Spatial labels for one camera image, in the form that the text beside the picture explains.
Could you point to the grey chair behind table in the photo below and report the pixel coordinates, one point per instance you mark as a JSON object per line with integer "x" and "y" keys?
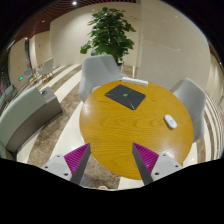
{"x": 97, "y": 71}

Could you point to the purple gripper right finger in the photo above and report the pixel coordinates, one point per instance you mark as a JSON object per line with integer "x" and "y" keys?
{"x": 153, "y": 166}

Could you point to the round wooden table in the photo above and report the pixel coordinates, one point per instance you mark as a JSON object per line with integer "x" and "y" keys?
{"x": 111, "y": 128}

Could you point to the white keyboard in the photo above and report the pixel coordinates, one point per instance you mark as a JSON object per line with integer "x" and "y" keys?
{"x": 134, "y": 81}

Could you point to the white computer mouse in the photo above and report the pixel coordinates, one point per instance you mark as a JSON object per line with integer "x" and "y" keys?
{"x": 170, "y": 121}

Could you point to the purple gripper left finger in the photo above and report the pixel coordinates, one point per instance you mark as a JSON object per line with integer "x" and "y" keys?
{"x": 70, "y": 166}

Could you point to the green grey sofa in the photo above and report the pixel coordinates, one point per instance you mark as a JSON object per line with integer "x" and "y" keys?
{"x": 24, "y": 116}

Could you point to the black mouse pad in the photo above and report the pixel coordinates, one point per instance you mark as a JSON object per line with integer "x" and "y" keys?
{"x": 126, "y": 96}

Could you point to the large green potted plant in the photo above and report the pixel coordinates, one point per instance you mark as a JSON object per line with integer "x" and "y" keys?
{"x": 109, "y": 34}

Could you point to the white chair far left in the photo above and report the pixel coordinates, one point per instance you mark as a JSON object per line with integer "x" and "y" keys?
{"x": 46, "y": 69}

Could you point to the small grey chair far left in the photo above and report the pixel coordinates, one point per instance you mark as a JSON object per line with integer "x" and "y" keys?
{"x": 28, "y": 74}

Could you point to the grey chair right of table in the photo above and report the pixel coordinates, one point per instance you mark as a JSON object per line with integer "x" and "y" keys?
{"x": 193, "y": 98}

